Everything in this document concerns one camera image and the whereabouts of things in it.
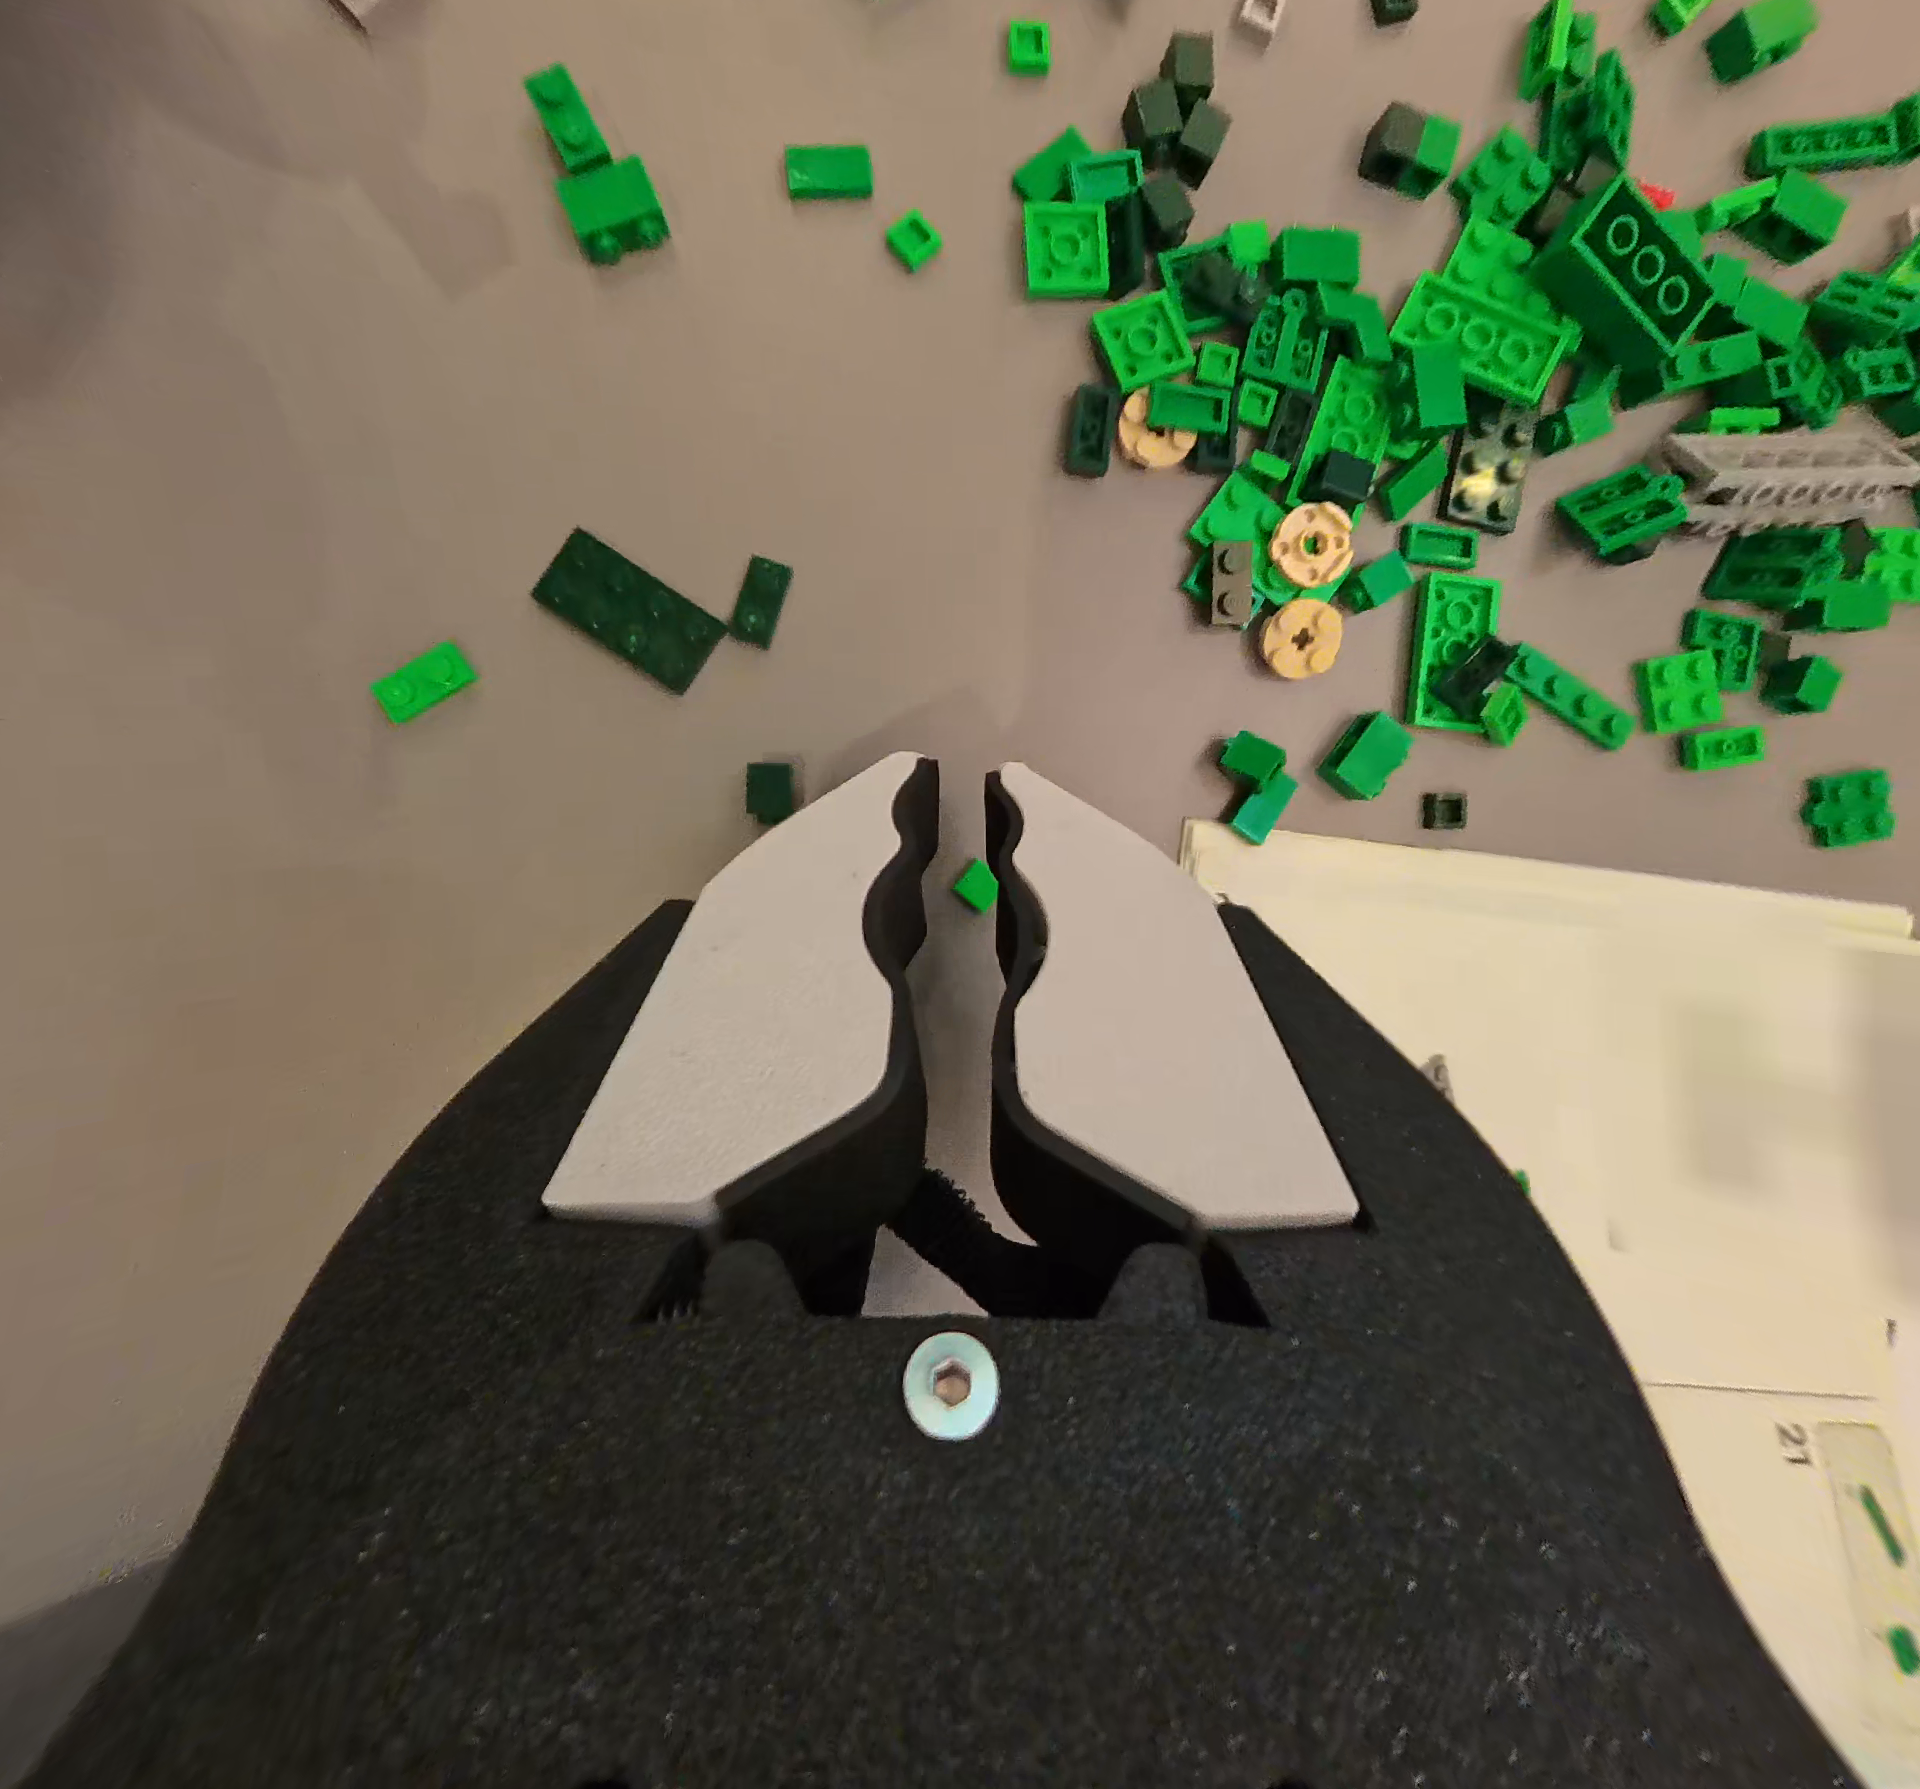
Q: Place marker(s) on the small green tile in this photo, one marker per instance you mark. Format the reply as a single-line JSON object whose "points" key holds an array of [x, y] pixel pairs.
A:
{"points": [[976, 886]]}

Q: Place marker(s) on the dark green small brick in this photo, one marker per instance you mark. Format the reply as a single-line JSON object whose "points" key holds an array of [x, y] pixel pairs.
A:
{"points": [[770, 793]]}

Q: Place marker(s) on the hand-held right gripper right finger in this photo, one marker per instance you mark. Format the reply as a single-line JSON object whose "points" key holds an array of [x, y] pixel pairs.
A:
{"points": [[1170, 1054]]}

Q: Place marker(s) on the small green square plate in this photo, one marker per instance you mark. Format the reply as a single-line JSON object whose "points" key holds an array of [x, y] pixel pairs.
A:
{"points": [[913, 241], [1029, 45]]}

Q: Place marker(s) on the grey desk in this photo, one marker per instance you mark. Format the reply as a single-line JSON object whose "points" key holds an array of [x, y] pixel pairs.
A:
{"points": [[299, 394]]}

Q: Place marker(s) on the tan round plate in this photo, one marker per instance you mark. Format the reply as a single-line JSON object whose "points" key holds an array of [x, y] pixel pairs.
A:
{"points": [[1310, 545], [1300, 639], [1155, 431]]}

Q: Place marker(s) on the pile of green bricks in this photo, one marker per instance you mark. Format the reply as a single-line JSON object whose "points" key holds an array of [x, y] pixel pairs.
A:
{"points": [[1486, 321]]}

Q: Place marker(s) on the pale instruction booklet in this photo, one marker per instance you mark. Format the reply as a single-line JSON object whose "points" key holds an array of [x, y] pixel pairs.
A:
{"points": [[1574, 1070]]}

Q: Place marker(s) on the green flat tile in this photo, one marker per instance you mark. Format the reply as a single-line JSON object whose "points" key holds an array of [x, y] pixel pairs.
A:
{"points": [[828, 171]]}

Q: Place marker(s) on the dark green wide plate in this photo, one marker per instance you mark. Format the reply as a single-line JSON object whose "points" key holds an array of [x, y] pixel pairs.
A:
{"points": [[632, 612]]}

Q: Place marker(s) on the green slim brick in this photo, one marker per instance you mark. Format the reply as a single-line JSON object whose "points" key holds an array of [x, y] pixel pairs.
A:
{"points": [[567, 116]]}

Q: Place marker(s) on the bright green narrow plate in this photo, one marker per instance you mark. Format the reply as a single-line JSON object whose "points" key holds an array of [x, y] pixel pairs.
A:
{"points": [[425, 682]]}

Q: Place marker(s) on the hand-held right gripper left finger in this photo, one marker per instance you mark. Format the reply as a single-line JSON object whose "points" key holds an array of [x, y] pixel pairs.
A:
{"points": [[719, 1040]]}

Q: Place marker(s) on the dark green narrow plate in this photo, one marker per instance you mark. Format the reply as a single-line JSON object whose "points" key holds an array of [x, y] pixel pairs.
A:
{"points": [[761, 600]]}

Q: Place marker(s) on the green two-stud brick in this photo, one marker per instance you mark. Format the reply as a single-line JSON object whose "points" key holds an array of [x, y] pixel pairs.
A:
{"points": [[613, 210]]}

